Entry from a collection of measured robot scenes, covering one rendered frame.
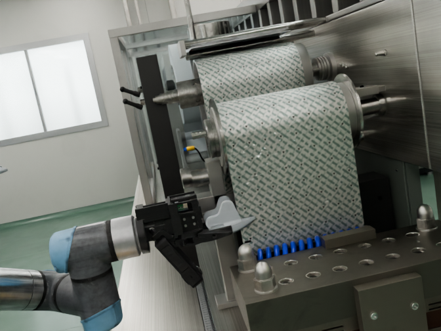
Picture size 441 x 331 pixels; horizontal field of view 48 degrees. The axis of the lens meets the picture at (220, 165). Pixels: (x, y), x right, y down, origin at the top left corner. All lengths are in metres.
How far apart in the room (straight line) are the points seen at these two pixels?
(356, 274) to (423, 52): 0.37
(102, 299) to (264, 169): 0.37
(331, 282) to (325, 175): 0.23
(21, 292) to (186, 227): 0.31
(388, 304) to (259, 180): 0.30
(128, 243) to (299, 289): 0.30
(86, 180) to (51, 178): 0.44
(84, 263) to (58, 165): 5.75
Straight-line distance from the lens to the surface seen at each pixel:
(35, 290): 0.99
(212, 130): 0.92
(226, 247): 1.02
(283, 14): 1.64
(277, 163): 0.91
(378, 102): 1.02
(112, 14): 6.52
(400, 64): 0.95
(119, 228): 0.89
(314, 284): 0.79
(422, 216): 0.95
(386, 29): 0.98
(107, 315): 0.94
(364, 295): 0.79
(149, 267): 1.38
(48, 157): 6.63
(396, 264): 0.83
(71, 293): 0.96
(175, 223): 0.88
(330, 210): 0.96
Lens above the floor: 1.36
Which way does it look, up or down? 10 degrees down
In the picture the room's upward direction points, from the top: 11 degrees counter-clockwise
